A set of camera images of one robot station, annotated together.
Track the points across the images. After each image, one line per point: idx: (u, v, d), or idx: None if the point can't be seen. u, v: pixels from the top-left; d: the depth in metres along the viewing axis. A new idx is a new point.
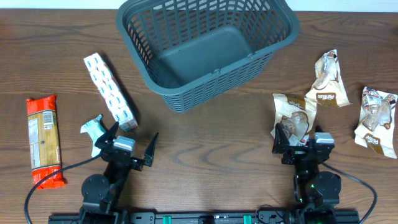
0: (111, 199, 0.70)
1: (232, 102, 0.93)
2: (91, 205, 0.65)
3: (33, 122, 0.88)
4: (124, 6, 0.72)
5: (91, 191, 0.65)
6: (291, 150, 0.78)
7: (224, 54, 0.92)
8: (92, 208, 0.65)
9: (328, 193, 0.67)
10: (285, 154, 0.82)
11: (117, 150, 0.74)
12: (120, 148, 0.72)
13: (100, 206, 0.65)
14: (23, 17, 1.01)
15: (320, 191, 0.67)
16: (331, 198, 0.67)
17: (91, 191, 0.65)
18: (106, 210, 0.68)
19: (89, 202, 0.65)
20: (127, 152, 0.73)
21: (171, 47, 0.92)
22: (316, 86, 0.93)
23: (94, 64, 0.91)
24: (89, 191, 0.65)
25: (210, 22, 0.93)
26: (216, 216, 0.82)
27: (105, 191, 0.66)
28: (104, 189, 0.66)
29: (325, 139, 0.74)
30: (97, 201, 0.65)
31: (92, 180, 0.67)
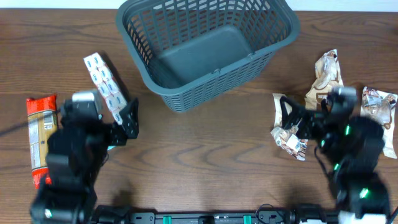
0: (81, 162, 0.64)
1: (233, 102, 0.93)
2: (58, 155, 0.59)
3: (33, 122, 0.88)
4: (124, 6, 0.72)
5: (61, 142, 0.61)
6: (308, 112, 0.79)
7: (224, 54, 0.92)
8: (61, 162, 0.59)
9: (367, 131, 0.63)
10: (301, 127, 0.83)
11: (78, 105, 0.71)
12: (79, 102, 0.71)
13: (68, 162, 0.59)
14: (23, 17, 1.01)
15: (359, 132, 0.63)
16: (374, 142, 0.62)
17: (60, 144, 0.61)
18: (76, 177, 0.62)
19: (57, 155, 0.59)
20: (89, 102, 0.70)
21: (171, 47, 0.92)
22: (316, 85, 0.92)
23: (94, 64, 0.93)
24: (61, 142, 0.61)
25: (210, 21, 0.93)
26: (217, 217, 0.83)
27: (79, 142, 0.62)
28: (77, 140, 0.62)
29: (347, 90, 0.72)
30: (67, 149, 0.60)
31: (61, 137, 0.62)
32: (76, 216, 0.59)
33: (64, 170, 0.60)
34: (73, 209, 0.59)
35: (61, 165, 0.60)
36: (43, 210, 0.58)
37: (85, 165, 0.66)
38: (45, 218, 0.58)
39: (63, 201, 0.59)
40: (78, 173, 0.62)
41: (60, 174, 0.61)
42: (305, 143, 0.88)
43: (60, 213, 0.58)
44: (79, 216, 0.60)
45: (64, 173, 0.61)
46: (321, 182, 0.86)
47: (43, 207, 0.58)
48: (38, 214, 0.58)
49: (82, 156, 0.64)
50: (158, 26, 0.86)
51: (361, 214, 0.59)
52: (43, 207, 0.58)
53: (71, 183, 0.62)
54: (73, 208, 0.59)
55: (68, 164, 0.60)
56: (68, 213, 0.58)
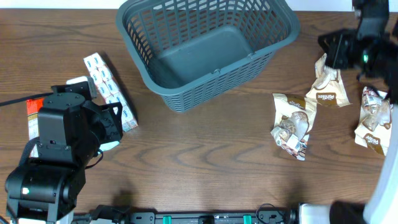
0: (75, 132, 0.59)
1: (233, 102, 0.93)
2: (50, 115, 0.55)
3: (33, 123, 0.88)
4: (124, 6, 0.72)
5: (55, 104, 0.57)
6: None
7: (224, 55, 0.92)
8: (53, 126, 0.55)
9: None
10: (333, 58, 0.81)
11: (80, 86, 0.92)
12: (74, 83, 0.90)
13: (63, 120, 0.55)
14: (23, 17, 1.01)
15: None
16: None
17: (55, 104, 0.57)
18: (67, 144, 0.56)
19: (47, 115, 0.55)
20: (83, 84, 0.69)
21: (171, 47, 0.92)
22: (316, 86, 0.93)
23: (94, 64, 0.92)
24: (54, 103, 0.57)
25: (210, 22, 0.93)
26: (216, 216, 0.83)
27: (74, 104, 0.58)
28: (73, 101, 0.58)
29: None
30: (61, 107, 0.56)
31: (54, 101, 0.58)
32: (58, 191, 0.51)
33: (55, 136, 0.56)
34: (55, 183, 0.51)
35: (52, 129, 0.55)
36: (19, 185, 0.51)
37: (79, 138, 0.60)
38: (23, 196, 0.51)
39: (43, 177, 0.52)
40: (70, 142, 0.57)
41: (51, 141, 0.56)
42: (305, 143, 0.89)
43: (38, 190, 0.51)
44: (63, 193, 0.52)
45: (55, 139, 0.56)
46: (321, 182, 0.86)
47: (22, 183, 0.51)
48: (13, 190, 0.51)
49: (75, 123, 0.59)
50: (158, 26, 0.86)
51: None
52: (22, 182, 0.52)
53: (60, 154, 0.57)
54: (56, 182, 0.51)
55: (61, 127, 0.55)
56: (50, 188, 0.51)
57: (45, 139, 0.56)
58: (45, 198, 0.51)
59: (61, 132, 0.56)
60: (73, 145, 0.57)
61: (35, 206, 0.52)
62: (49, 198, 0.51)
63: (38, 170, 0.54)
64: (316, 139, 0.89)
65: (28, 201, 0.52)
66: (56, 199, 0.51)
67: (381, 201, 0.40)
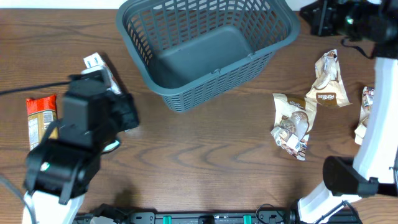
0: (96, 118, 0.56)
1: (232, 102, 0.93)
2: (73, 101, 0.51)
3: (33, 122, 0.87)
4: (124, 6, 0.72)
5: (81, 87, 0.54)
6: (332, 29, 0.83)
7: (224, 55, 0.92)
8: (76, 108, 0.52)
9: None
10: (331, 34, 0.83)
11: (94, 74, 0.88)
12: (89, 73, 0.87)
13: (87, 107, 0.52)
14: (24, 17, 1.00)
15: None
16: None
17: (78, 89, 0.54)
18: (87, 130, 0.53)
19: (73, 98, 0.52)
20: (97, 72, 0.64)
21: (171, 47, 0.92)
22: (316, 85, 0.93)
23: (94, 64, 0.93)
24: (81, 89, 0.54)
25: (210, 22, 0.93)
26: (217, 216, 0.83)
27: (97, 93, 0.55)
28: (96, 88, 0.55)
29: None
30: (84, 95, 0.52)
31: (79, 88, 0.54)
32: (74, 175, 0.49)
33: (76, 119, 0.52)
34: (73, 166, 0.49)
35: (74, 112, 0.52)
36: (40, 162, 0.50)
37: (99, 124, 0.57)
38: (40, 173, 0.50)
39: (63, 157, 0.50)
40: (91, 127, 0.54)
41: (72, 124, 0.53)
42: (305, 143, 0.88)
43: (56, 169, 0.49)
44: (79, 176, 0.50)
45: (75, 123, 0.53)
46: None
47: (41, 158, 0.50)
48: (33, 165, 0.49)
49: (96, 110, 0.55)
50: (158, 26, 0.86)
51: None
52: (43, 158, 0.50)
53: (79, 137, 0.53)
54: (74, 163, 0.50)
55: (83, 112, 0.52)
56: (67, 169, 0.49)
57: (66, 122, 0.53)
58: (61, 179, 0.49)
59: (83, 117, 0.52)
60: (92, 131, 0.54)
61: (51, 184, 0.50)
62: (65, 178, 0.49)
63: (58, 149, 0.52)
64: (316, 139, 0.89)
65: (45, 180, 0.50)
66: (71, 180, 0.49)
67: (369, 156, 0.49)
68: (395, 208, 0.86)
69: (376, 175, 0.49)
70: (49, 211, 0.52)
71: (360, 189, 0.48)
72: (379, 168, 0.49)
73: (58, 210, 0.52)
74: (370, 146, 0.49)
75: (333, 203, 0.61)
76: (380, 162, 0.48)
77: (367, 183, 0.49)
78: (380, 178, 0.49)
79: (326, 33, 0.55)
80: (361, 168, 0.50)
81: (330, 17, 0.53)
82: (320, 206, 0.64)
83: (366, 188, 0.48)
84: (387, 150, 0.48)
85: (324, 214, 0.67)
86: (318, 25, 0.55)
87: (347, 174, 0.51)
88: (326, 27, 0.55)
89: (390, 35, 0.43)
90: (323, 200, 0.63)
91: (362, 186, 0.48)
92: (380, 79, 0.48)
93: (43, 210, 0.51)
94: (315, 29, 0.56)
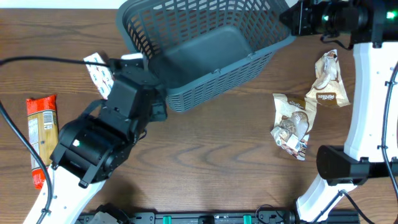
0: (141, 109, 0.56)
1: (232, 102, 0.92)
2: (124, 85, 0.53)
3: (33, 122, 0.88)
4: (124, 6, 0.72)
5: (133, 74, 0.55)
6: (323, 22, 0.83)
7: (224, 55, 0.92)
8: (122, 94, 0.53)
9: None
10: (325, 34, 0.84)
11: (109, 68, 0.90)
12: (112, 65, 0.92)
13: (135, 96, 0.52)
14: (23, 17, 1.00)
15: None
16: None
17: (132, 75, 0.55)
18: (127, 118, 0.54)
19: (123, 84, 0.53)
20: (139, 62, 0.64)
21: (171, 47, 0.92)
22: (316, 85, 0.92)
23: (94, 64, 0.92)
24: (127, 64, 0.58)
25: (210, 22, 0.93)
26: (217, 216, 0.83)
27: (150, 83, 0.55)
28: (148, 78, 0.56)
29: None
30: (137, 83, 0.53)
31: (126, 60, 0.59)
32: (102, 158, 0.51)
33: (120, 104, 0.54)
34: (103, 150, 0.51)
35: (120, 96, 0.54)
36: (73, 135, 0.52)
37: (142, 116, 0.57)
38: (72, 147, 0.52)
39: (96, 138, 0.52)
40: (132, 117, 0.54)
41: (115, 108, 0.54)
42: (305, 143, 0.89)
43: (87, 148, 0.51)
44: (106, 162, 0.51)
45: (119, 107, 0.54)
46: None
47: (76, 134, 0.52)
48: (68, 137, 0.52)
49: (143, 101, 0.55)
50: (158, 26, 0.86)
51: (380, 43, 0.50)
52: (77, 134, 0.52)
53: (119, 122, 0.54)
54: (105, 147, 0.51)
55: (130, 100, 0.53)
56: (97, 152, 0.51)
57: (111, 104, 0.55)
58: (89, 158, 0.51)
59: (127, 104, 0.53)
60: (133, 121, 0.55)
61: (78, 160, 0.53)
62: (92, 160, 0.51)
63: (94, 129, 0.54)
64: (316, 139, 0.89)
65: (74, 154, 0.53)
66: (99, 163, 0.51)
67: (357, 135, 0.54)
68: (395, 208, 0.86)
69: (366, 155, 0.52)
70: (68, 188, 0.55)
71: (353, 170, 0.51)
72: (367, 149, 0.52)
73: (76, 189, 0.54)
74: (359, 129, 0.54)
75: (329, 196, 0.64)
76: (366, 142, 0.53)
77: (358, 165, 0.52)
78: (370, 158, 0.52)
79: (305, 33, 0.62)
80: (352, 152, 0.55)
81: (307, 17, 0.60)
82: (318, 200, 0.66)
83: (358, 169, 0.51)
84: (370, 129, 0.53)
85: (322, 210, 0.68)
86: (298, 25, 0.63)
87: (339, 160, 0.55)
88: (306, 27, 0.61)
89: (360, 22, 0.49)
90: (321, 192, 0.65)
91: (354, 168, 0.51)
92: (360, 65, 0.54)
93: (63, 185, 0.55)
94: (298, 30, 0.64)
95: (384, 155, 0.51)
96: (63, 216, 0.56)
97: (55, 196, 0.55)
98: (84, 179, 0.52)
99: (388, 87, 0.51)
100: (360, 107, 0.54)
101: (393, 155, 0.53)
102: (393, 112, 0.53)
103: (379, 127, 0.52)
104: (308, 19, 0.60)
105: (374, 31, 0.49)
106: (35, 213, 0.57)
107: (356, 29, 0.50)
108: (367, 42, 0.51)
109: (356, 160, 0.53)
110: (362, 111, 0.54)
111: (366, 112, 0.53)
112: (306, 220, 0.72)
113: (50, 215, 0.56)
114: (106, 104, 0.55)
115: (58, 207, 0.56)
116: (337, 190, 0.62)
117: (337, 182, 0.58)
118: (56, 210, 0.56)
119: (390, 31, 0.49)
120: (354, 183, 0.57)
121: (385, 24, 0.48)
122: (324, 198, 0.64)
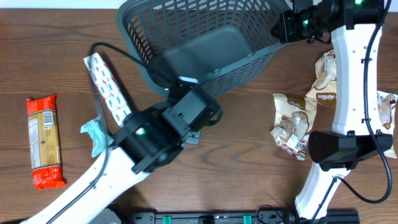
0: (201, 122, 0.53)
1: (232, 102, 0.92)
2: (196, 96, 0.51)
3: (33, 122, 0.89)
4: (124, 6, 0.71)
5: (203, 89, 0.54)
6: None
7: (224, 55, 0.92)
8: (191, 102, 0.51)
9: None
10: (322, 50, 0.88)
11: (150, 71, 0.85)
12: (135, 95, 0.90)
13: (203, 109, 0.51)
14: (22, 17, 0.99)
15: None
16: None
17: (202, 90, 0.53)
18: (187, 127, 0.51)
19: (195, 93, 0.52)
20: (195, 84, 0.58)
21: (171, 46, 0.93)
22: (316, 85, 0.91)
23: (94, 64, 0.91)
24: None
25: (210, 22, 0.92)
26: (216, 216, 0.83)
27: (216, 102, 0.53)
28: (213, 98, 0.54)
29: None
30: (208, 98, 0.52)
31: None
32: (157, 155, 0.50)
33: (186, 110, 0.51)
34: (161, 146, 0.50)
35: (188, 103, 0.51)
36: (140, 122, 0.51)
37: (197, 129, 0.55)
38: (134, 135, 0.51)
39: (157, 135, 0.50)
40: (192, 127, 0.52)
41: (179, 114, 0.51)
42: (305, 143, 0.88)
43: (147, 140, 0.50)
44: (160, 158, 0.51)
45: (184, 114, 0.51)
46: None
47: (143, 121, 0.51)
48: (134, 122, 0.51)
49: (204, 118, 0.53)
50: (158, 26, 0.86)
51: (352, 26, 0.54)
52: (144, 121, 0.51)
53: (180, 127, 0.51)
54: (163, 144, 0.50)
55: (196, 111, 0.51)
56: (155, 146, 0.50)
57: (176, 109, 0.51)
58: (145, 150, 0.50)
59: (193, 114, 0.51)
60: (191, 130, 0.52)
61: (135, 147, 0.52)
62: (149, 152, 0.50)
63: (157, 124, 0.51)
64: None
65: (134, 140, 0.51)
66: (154, 157, 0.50)
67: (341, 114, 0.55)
68: (395, 208, 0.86)
69: (352, 129, 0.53)
70: (118, 171, 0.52)
71: (341, 145, 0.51)
72: (352, 121, 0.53)
73: (125, 174, 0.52)
74: (343, 106, 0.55)
75: (324, 185, 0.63)
76: (351, 116, 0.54)
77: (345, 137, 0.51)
78: (357, 131, 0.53)
79: (291, 39, 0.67)
80: (339, 128, 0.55)
81: (290, 25, 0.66)
82: (314, 191, 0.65)
83: (347, 144, 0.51)
84: (354, 104, 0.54)
85: (320, 203, 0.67)
86: (284, 33, 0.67)
87: (326, 139, 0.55)
88: (292, 33, 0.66)
89: (333, 10, 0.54)
90: (315, 183, 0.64)
91: (342, 140, 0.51)
92: (337, 50, 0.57)
93: (115, 166, 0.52)
94: (283, 38, 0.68)
95: (369, 126, 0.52)
96: (106, 195, 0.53)
97: (105, 174, 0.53)
98: (137, 166, 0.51)
99: (365, 64, 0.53)
100: (342, 86, 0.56)
101: (379, 129, 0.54)
102: (373, 87, 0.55)
103: (362, 101, 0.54)
104: (292, 27, 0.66)
105: (346, 17, 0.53)
106: (78, 184, 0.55)
107: (329, 16, 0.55)
108: (341, 26, 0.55)
109: (343, 134, 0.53)
110: (345, 89, 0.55)
111: (348, 88, 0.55)
112: (306, 218, 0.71)
113: (94, 190, 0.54)
114: (172, 107, 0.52)
115: (102, 186, 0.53)
116: (332, 176, 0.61)
117: (329, 166, 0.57)
118: (100, 188, 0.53)
119: (358, 15, 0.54)
120: (347, 167, 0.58)
121: (355, 9, 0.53)
122: (320, 188, 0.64)
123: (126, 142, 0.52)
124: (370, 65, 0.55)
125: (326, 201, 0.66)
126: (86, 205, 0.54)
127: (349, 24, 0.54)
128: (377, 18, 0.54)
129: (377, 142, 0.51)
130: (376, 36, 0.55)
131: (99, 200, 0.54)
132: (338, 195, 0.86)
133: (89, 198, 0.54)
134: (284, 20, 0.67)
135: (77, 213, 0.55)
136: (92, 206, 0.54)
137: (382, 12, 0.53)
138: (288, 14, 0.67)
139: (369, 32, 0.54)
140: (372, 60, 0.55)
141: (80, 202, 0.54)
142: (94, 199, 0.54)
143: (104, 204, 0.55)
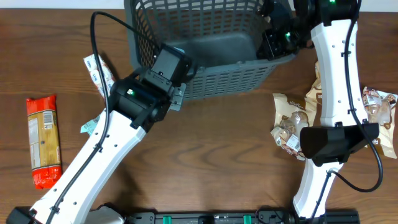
0: (181, 77, 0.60)
1: (232, 102, 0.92)
2: (170, 54, 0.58)
3: (33, 122, 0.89)
4: None
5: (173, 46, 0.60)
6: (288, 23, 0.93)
7: (231, 56, 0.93)
8: (166, 60, 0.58)
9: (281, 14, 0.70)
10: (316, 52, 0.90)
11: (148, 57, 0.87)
12: None
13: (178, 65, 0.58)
14: (22, 17, 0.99)
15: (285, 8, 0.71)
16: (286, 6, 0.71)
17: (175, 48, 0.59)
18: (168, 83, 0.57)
19: (168, 51, 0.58)
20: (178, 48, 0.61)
21: (181, 38, 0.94)
22: (316, 85, 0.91)
23: (93, 64, 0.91)
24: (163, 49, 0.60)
25: (226, 23, 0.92)
26: (217, 217, 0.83)
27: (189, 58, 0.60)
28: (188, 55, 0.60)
29: None
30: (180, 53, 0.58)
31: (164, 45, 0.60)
32: (149, 110, 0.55)
33: (163, 68, 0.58)
34: (150, 103, 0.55)
35: (163, 62, 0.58)
36: (128, 86, 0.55)
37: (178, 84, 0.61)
38: (125, 97, 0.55)
39: (145, 93, 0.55)
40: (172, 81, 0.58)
41: (159, 72, 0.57)
42: None
43: (137, 99, 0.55)
44: (152, 113, 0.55)
45: (163, 71, 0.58)
46: None
47: (130, 84, 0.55)
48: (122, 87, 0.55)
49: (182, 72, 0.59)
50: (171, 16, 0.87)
51: (329, 23, 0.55)
52: (132, 85, 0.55)
53: (161, 83, 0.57)
54: (153, 101, 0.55)
55: (172, 65, 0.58)
56: (145, 104, 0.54)
57: (155, 69, 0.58)
58: (137, 108, 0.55)
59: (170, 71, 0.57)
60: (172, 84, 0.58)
61: (128, 109, 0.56)
62: (141, 110, 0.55)
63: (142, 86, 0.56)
64: None
65: (124, 103, 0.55)
66: (147, 113, 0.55)
67: (326, 108, 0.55)
68: (396, 208, 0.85)
69: (340, 121, 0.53)
70: (122, 129, 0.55)
71: (330, 136, 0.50)
72: (338, 113, 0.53)
73: (126, 129, 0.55)
74: (328, 98, 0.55)
75: (319, 181, 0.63)
76: (337, 107, 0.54)
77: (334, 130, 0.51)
78: (344, 122, 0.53)
79: (278, 54, 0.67)
80: (326, 121, 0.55)
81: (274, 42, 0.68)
82: (310, 188, 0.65)
83: (336, 135, 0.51)
84: (339, 96, 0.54)
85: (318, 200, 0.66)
86: (270, 50, 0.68)
87: (316, 133, 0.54)
88: (277, 48, 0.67)
89: (310, 9, 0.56)
90: (311, 180, 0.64)
91: (331, 131, 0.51)
92: (318, 46, 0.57)
93: (119, 126, 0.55)
94: (269, 55, 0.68)
95: (354, 116, 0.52)
96: (113, 154, 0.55)
97: (107, 135, 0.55)
98: (135, 122, 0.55)
99: (344, 57, 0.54)
100: (326, 81, 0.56)
101: (365, 118, 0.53)
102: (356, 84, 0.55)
103: (346, 93, 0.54)
104: (276, 43, 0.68)
105: (323, 15, 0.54)
106: (84, 152, 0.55)
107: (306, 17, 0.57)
108: (319, 24, 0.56)
109: (331, 125, 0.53)
110: (329, 84, 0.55)
111: (333, 82, 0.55)
112: (307, 217, 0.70)
113: (101, 153, 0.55)
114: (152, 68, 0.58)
115: (109, 145, 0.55)
116: (326, 171, 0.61)
117: (322, 161, 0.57)
118: (107, 148, 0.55)
119: (334, 12, 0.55)
120: (339, 161, 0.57)
121: (329, 7, 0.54)
122: (316, 185, 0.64)
123: (119, 106, 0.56)
124: (351, 61, 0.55)
125: (324, 198, 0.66)
126: (97, 168, 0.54)
127: (326, 21, 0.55)
128: (352, 13, 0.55)
129: (364, 130, 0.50)
130: (353, 31, 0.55)
131: (109, 158, 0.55)
132: (337, 194, 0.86)
133: (98, 160, 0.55)
134: (267, 38, 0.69)
135: (91, 177, 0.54)
136: (102, 167, 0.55)
137: (356, 7, 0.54)
138: (269, 32, 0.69)
139: (346, 26, 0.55)
140: (351, 53, 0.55)
141: (91, 165, 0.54)
142: (103, 160, 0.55)
143: (112, 164, 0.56)
